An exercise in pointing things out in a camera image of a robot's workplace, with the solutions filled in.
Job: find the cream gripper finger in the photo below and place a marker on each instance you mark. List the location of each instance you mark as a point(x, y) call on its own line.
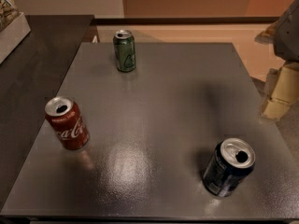
point(281, 90)

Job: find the green soda can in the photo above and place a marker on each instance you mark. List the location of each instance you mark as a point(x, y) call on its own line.
point(124, 47)

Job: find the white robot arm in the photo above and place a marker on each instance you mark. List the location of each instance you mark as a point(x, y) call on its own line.
point(286, 36)

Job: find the dark blue soda can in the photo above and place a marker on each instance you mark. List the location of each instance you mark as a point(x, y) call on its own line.
point(232, 161)

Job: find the red coke can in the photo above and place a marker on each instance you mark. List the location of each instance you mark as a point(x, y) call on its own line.
point(64, 116)

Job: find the white box with snacks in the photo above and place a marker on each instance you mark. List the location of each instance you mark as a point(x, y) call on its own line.
point(14, 27)

